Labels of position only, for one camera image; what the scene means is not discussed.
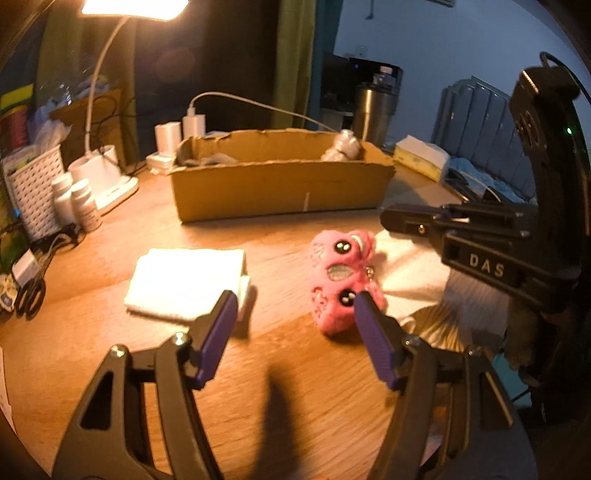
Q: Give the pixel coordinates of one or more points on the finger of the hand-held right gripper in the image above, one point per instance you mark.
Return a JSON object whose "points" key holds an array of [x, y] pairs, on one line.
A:
{"points": [[415, 219], [485, 267]]}

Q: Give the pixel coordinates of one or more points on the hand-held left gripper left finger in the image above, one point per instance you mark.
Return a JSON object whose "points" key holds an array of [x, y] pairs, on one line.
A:
{"points": [[217, 337]]}

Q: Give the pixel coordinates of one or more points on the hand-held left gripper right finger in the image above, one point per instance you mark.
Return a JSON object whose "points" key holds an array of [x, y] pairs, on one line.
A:
{"points": [[376, 341]]}

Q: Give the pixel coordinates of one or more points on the white cloth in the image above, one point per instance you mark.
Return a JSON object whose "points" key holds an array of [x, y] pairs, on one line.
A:
{"points": [[406, 272]]}

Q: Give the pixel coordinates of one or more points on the white towel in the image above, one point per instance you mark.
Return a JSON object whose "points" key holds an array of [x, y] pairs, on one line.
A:
{"points": [[184, 281]]}

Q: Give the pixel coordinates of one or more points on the pink plush toy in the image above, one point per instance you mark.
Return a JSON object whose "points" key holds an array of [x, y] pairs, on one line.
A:
{"points": [[330, 258]]}

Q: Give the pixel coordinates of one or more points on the white plush toy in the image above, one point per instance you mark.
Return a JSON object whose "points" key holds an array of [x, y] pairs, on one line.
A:
{"points": [[344, 145]]}

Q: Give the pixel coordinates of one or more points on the brown cardboard box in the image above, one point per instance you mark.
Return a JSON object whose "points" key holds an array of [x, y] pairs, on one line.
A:
{"points": [[277, 194]]}

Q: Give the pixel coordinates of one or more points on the yellow and white tissue pack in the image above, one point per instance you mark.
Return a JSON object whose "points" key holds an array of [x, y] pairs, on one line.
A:
{"points": [[422, 154]]}

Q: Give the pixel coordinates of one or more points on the blue printed blanket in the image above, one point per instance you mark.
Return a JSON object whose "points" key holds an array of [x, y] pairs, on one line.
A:
{"points": [[461, 165]]}

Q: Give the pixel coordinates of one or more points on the grey padded headboard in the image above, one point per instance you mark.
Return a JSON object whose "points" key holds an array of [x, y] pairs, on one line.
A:
{"points": [[485, 120]]}

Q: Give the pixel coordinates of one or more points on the steel tumbler with black lid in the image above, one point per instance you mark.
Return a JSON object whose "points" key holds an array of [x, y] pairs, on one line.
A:
{"points": [[374, 115]]}

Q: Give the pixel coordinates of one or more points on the white computer desk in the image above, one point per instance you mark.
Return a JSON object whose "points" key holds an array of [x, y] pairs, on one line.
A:
{"points": [[337, 117]]}

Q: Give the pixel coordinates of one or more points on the white power strip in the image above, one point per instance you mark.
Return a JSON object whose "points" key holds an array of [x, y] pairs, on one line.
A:
{"points": [[161, 162]]}

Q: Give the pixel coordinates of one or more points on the white pill bottle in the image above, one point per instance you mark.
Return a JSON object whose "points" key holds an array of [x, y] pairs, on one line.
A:
{"points": [[85, 207], [62, 198]]}

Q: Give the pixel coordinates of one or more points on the black scissors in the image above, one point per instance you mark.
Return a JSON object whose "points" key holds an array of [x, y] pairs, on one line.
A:
{"points": [[29, 299]]}

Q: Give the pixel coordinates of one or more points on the yellow curtain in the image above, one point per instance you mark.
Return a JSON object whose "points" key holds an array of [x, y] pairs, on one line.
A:
{"points": [[60, 50], [295, 60]]}

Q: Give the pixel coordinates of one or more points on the white plug adapter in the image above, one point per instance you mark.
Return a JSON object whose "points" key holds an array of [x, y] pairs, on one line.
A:
{"points": [[25, 267]]}

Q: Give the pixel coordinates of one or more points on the white power adapter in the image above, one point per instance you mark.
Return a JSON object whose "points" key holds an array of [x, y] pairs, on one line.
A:
{"points": [[167, 138]]}

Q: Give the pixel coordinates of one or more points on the white desk lamp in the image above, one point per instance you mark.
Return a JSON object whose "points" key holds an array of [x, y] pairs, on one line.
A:
{"points": [[92, 170]]}

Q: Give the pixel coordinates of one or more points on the teal curtain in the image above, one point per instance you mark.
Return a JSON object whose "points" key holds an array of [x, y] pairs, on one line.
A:
{"points": [[328, 27]]}

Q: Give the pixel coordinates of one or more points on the white charger plug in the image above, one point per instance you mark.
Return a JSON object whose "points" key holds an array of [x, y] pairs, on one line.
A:
{"points": [[194, 124]]}

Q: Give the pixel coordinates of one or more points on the white woven plastic basket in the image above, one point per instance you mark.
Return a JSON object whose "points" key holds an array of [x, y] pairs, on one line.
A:
{"points": [[37, 194]]}

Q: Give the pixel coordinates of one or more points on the dark glass window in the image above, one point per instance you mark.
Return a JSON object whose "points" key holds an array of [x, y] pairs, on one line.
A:
{"points": [[221, 55]]}

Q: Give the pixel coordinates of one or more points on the brown paper bag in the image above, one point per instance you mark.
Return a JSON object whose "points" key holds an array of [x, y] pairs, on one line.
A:
{"points": [[108, 106]]}

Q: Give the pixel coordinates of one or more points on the crumpled white plastic bag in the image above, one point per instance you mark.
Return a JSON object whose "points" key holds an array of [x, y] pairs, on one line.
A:
{"points": [[51, 129]]}

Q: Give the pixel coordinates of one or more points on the red jar with yellow lid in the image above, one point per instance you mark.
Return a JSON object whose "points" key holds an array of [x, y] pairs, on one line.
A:
{"points": [[14, 131]]}

